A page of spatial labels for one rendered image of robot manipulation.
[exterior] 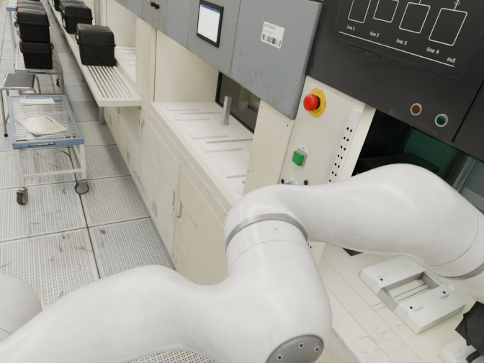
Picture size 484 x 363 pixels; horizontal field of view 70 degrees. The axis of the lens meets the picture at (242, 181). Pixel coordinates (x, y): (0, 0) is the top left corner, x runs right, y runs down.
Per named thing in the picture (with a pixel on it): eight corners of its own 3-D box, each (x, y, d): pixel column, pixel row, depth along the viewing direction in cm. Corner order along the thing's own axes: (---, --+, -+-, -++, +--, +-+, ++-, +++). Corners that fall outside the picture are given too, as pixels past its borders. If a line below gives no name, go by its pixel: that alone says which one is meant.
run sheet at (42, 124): (14, 120, 244) (14, 118, 243) (48, 115, 261) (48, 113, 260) (34, 136, 229) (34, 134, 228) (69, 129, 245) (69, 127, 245)
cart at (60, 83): (16, 85, 426) (9, 44, 402) (65, 86, 451) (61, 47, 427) (16, 114, 358) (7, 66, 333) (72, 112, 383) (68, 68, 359)
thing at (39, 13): (19, 34, 349) (14, 6, 336) (50, 37, 363) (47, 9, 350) (18, 41, 327) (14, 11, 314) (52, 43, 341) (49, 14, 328)
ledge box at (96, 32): (75, 55, 287) (73, 21, 274) (111, 57, 299) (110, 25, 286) (78, 65, 265) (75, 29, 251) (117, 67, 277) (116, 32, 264)
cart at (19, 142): (11, 145, 303) (1, 91, 279) (76, 140, 329) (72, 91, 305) (17, 207, 235) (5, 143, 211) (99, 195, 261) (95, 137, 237)
